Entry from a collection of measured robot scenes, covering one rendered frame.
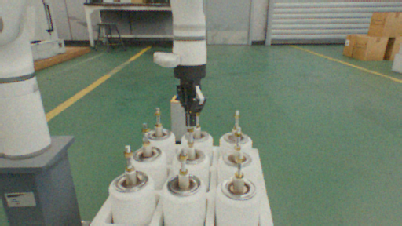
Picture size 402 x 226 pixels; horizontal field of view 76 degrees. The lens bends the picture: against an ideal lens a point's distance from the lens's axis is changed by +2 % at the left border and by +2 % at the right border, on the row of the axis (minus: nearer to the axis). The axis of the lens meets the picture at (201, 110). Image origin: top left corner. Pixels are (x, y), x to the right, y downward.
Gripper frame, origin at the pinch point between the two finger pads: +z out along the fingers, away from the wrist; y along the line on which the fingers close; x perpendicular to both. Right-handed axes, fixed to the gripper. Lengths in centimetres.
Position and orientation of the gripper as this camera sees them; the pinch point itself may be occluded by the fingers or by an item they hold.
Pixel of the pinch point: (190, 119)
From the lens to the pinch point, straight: 63.1
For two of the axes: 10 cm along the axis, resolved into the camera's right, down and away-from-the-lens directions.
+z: 0.0, 9.4, 3.5
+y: -4.6, -3.1, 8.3
